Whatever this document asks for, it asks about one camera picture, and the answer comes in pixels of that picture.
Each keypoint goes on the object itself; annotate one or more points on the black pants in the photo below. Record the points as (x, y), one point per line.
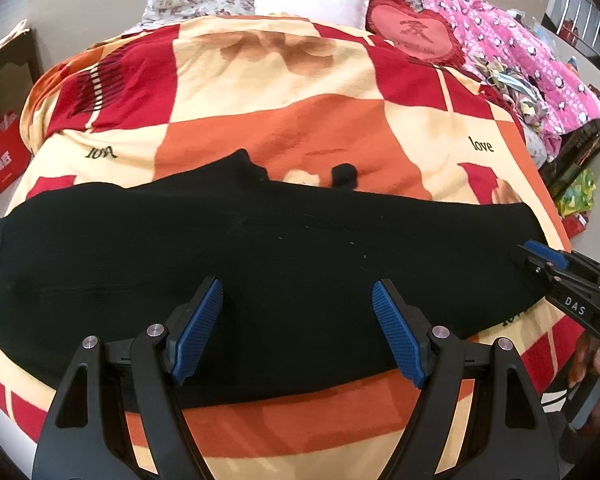
(260, 270)

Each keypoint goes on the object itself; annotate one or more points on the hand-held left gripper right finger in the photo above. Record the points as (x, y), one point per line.
(396, 324)

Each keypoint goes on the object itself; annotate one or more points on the red paper bag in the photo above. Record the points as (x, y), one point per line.
(4, 152)

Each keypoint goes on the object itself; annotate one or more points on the checkered orange red blanket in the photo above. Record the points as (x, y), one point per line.
(300, 125)

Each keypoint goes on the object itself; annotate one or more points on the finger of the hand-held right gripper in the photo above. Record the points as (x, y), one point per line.
(545, 256)

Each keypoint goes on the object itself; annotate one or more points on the colourful crumpled cloth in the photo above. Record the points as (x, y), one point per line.
(512, 95)

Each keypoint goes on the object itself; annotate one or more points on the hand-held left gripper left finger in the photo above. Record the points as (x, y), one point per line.
(199, 324)

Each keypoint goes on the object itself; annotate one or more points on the red heart-shaped cushion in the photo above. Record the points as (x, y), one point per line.
(414, 27)

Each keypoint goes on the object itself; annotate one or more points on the dark wooden nightstand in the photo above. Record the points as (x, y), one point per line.
(2, 70)

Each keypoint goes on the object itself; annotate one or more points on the green yellow plastic bag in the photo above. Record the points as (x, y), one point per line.
(576, 195)

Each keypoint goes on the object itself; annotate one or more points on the pink printed quilt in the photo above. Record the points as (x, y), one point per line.
(515, 50)

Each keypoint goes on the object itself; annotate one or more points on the person's right hand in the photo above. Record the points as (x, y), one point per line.
(594, 367)

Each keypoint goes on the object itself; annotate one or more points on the dark wooden bed frame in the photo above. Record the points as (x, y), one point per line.
(572, 150)

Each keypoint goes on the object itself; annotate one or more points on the metal railing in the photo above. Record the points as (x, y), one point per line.
(587, 20)

